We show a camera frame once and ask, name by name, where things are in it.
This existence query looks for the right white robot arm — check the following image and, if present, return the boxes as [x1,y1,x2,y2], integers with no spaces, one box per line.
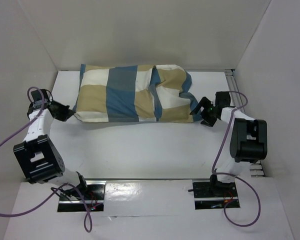
[190,91,268,196]

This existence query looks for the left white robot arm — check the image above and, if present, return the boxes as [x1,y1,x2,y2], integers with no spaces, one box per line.
[13,99,89,200]

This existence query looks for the aluminium frame rail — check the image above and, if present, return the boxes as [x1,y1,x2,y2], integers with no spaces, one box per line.
[221,70,268,176]

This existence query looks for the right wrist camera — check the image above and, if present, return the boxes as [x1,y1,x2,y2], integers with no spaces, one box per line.
[215,91,231,108]

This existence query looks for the blue beige checked pillowcase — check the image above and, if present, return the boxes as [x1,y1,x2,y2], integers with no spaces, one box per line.
[73,64,202,123]

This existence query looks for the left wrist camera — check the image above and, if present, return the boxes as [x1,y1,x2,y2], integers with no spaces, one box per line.
[30,89,53,108]

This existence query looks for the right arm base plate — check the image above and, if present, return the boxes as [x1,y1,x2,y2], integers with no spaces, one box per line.
[188,181,241,210]

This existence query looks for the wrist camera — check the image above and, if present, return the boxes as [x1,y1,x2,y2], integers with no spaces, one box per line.
[30,89,53,108]
[215,91,231,108]

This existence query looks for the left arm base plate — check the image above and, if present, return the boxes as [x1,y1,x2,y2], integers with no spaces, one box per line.
[57,183,106,213]

